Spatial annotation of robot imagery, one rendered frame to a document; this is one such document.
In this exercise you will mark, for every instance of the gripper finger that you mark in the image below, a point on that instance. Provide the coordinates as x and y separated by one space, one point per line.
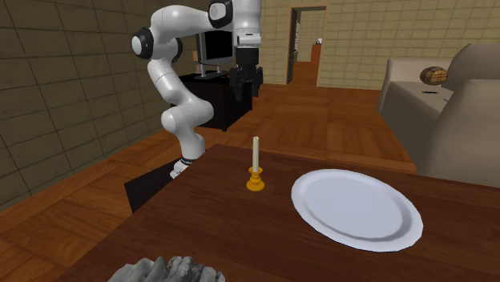
238 88
256 88

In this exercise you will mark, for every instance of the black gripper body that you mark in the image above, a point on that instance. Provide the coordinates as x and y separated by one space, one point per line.
247 58

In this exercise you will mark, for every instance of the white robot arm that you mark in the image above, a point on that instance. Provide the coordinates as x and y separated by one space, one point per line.
172 84

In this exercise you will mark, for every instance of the black cabinet with monitor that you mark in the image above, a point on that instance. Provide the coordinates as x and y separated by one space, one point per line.
216 105

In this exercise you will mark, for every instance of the white candle in golden holder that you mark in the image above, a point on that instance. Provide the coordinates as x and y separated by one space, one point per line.
255 177

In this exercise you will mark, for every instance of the black robot stand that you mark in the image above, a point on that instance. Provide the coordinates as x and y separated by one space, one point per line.
146 189

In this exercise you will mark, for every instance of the brown wooden table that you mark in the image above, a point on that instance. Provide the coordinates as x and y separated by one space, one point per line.
218 230

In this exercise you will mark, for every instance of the white round plate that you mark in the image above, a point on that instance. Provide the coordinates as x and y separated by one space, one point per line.
353 209

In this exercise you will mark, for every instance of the grey rough rock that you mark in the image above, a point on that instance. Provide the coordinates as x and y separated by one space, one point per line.
168 271

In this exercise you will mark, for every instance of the beige sofa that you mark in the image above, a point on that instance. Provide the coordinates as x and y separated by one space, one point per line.
465 132

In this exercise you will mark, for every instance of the open doorway with wooden frame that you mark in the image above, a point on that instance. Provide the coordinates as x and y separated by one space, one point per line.
306 47

